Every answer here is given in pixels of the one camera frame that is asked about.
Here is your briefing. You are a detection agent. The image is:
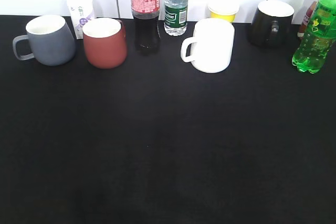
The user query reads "white ceramic mug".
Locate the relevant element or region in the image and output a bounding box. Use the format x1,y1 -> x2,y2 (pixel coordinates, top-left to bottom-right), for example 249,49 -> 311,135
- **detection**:
180,18 -> 235,73

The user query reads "red-brown ceramic mug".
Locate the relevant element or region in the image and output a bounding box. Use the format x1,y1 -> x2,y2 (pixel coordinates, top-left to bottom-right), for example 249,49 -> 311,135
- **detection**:
82,18 -> 128,69

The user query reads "yellow paper cup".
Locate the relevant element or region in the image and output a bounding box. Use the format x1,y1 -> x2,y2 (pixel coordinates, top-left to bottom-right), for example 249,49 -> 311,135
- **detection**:
208,3 -> 239,23

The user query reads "clear water bottle green label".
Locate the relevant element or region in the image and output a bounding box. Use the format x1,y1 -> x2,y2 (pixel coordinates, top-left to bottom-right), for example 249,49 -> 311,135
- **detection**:
164,0 -> 188,36

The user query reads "cola bottle red label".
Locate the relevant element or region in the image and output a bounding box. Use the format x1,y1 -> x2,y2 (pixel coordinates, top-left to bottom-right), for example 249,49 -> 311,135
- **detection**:
131,0 -> 160,56

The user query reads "white milk carton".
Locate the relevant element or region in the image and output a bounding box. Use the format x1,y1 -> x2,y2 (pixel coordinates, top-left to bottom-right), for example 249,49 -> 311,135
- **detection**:
67,0 -> 96,39

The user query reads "green soda bottle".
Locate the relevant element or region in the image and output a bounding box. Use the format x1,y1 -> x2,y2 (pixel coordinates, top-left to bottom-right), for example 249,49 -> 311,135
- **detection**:
292,0 -> 335,74

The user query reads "grey ceramic mug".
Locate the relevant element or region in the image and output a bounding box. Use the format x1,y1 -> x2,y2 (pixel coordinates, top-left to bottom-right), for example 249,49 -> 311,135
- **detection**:
12,15 -> 76,66

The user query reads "black ceramic mug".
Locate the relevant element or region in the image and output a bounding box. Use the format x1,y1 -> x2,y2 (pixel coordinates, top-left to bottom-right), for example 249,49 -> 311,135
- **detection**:
248,0 -> 295,48

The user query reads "brown drink bottle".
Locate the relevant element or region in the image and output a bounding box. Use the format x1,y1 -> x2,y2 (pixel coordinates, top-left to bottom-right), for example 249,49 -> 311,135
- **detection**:
297,0 -> 318,40

